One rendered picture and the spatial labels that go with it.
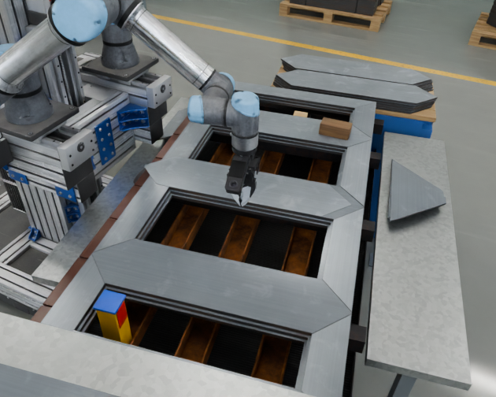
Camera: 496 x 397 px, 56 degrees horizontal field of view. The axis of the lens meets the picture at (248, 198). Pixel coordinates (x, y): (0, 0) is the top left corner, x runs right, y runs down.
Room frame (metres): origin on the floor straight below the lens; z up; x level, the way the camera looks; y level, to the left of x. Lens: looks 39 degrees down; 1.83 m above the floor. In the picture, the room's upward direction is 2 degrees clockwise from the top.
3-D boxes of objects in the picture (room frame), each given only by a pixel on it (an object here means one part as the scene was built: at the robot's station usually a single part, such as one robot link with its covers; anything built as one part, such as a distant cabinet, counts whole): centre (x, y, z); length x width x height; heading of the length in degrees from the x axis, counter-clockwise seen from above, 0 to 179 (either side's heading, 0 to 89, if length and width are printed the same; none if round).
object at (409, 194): (1.39, -0.63, 0.77); 0.45 x 0.20 x 0.04; 166
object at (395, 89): (2.22, -0.51, 0.82); 0.80 x 0.40 x 0.06; 76
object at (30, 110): (1.38, 0.74, 1.09); 0.15 x 0.15 x 0.10
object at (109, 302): (0.74, 0.33, 0.88); 0.06 x 0.06 x 0.02; 76
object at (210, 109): (1.17, 0.11, 1.20); 0.11 x 0.11 x 0.08; 81
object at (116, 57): (1.84, 0.55, 1.09); 0.15 x 0.15 x 0.10
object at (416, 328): (1.25, -0.59, 0.74); 1.20 x 0.26 x 0.03; 166
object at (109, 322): (0.74, 0.33, 0.78); 0.05 x 0.05 x 0.19; 76
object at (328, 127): (1.65, -0.34, 0.87); 0.12 x 0.06 x 0.05; 71
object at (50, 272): (1.60, 0.43, 0.67); 1.30 x 0.20 x 0.03; 166
